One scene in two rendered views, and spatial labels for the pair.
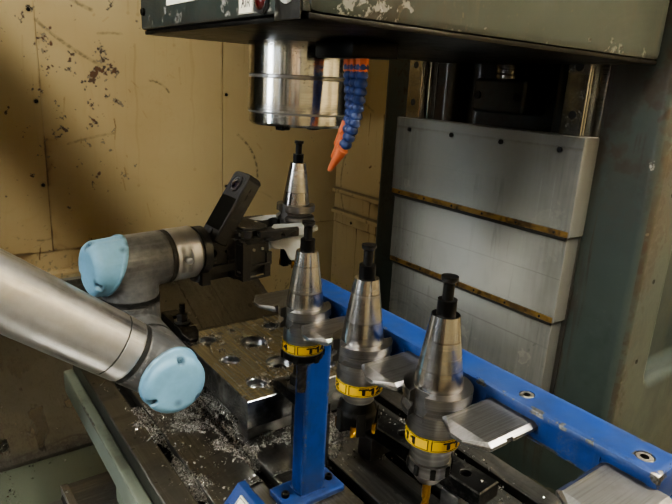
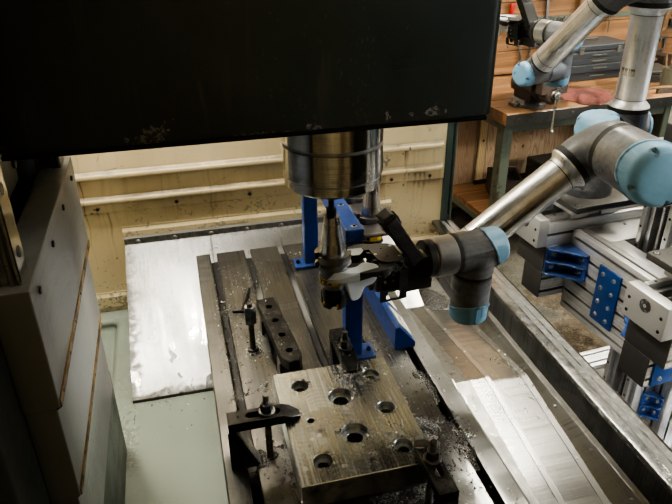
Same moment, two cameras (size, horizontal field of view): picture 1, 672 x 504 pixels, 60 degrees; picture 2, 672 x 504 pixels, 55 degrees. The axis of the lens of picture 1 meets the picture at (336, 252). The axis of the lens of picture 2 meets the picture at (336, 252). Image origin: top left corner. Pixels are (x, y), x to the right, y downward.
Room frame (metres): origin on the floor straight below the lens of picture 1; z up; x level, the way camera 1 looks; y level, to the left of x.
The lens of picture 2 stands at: (1.84, 0.46, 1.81)
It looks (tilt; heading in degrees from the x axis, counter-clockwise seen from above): 28 degrees down; 203
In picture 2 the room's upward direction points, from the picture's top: straight up
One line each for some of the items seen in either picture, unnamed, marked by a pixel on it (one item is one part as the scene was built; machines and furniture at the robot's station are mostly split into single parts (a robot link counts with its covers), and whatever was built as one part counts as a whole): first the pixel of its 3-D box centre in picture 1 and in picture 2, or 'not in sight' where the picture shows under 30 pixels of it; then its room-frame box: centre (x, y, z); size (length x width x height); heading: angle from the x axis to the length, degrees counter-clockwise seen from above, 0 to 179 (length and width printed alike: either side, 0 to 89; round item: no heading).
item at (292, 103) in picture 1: (299, 85); (332, 145); (0.94, 0.07, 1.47); 0.16 x 0.16 x 0.12
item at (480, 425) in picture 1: (484, 425); not in sight; (0.43, -0.13, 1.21); 0.07 x 0.05 x 0.01; 127
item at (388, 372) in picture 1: (396, 371); not in sight; (0.52, -0.07, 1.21); 0.07 x 0.05 x 0.01; 127
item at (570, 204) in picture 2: not in sight; (587, 197); (-0.14, 0.45, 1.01); 0.36 x 0.22 x 0.06; 132
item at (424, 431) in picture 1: (433, 423); not in sight; (0.48, -0.10, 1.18); 0.05 x 0.05 x 0.03
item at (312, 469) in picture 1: (311, 402); (352, 300); (0.73, 0.02, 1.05); 0.10 x 0.05 x 0.30; 127
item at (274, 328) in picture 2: (415, 460); (279, 338); (0.77, -0.14, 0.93); 0.26 x 0.05 x 0.06; 42
